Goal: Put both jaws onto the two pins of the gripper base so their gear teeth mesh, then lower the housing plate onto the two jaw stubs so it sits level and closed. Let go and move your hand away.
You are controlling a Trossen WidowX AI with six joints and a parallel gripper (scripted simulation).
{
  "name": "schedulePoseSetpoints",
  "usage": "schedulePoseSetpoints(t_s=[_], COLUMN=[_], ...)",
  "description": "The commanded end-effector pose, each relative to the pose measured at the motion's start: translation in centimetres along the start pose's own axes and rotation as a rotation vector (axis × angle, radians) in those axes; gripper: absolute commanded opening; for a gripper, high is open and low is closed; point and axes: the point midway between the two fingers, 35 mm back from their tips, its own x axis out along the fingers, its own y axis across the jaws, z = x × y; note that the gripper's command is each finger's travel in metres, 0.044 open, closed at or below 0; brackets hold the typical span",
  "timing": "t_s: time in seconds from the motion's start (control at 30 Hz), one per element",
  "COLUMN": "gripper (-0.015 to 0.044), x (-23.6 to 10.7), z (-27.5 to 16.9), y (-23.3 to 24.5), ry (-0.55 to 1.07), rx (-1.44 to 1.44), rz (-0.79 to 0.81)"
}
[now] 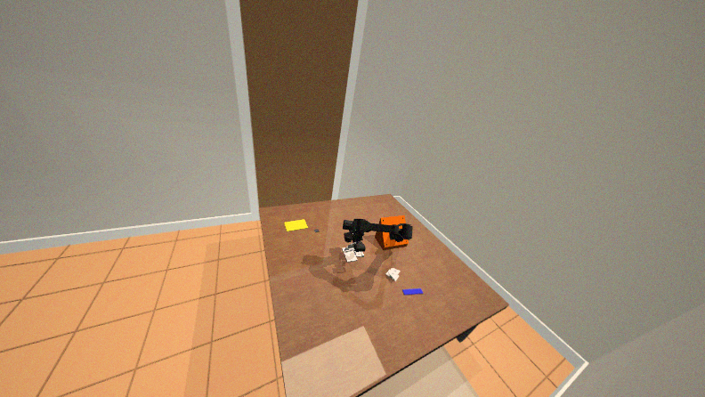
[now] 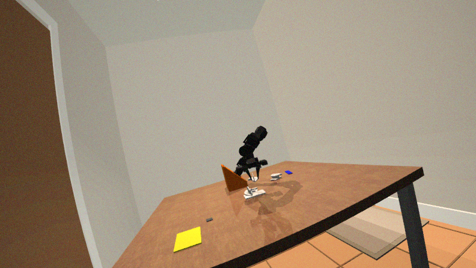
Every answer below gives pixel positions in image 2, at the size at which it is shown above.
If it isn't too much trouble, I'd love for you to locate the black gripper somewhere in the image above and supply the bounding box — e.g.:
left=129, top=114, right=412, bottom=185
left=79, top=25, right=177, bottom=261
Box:
left=236, top=153, right=268, bottom=180

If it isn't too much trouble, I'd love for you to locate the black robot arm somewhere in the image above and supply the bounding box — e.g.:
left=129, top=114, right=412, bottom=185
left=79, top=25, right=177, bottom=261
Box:
left=237, top=126, right=267, bottom=169

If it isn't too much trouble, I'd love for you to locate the yellow flat plate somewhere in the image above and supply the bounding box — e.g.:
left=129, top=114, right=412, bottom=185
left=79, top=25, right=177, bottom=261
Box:
left=174, top=227, right=201, bottom=253

